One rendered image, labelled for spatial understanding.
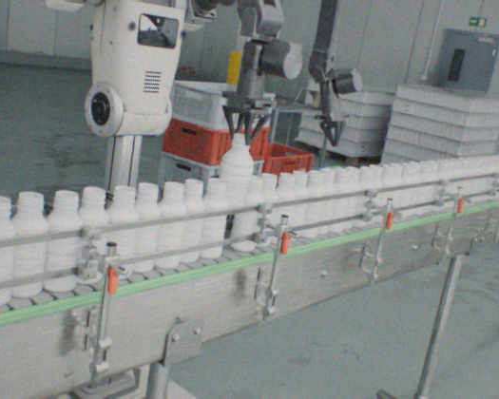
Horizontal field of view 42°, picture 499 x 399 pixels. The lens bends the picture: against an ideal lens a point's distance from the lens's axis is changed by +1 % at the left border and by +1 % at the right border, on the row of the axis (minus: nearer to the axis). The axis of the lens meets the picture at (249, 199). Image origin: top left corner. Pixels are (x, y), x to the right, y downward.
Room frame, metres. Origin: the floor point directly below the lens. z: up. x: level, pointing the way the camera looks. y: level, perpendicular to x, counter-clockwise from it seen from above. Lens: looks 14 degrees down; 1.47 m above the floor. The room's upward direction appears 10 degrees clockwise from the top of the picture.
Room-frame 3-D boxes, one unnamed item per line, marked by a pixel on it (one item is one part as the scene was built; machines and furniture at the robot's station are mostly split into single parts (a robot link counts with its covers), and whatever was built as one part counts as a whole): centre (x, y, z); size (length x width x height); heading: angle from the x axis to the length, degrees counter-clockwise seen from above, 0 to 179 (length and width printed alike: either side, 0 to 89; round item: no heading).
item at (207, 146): (4.14, 0.27, 0.78); 0.61 x 0.41 x 0.22; 147
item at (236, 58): (11.78, 0.54, 0.55); 0.40 x 0.40 x 1.10; 51
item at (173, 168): (4.13, 0.27, 0.55); 0.61 x 0.41 x 0.22; 148
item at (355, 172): (1.71, -0.26, 1.08); 0.06 x 0.06 x 0.17
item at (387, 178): (1.84, -0.38, 1.08); 0.06 x 0.06 x 0.17
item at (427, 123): (8.30, -2.30, 0.59); 1.24 x 1.03 x 1.17; 143
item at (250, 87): (1.34, 0.04, 1.36); 0.10 x 0.07 x 0.07; 51
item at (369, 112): (9.25, -1.28, 0.50); 1.23 x 1.05 x 1.00; 139
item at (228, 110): (1.34, 0.04, 1.29); 0.07 x 0.07 x 0.09; 51
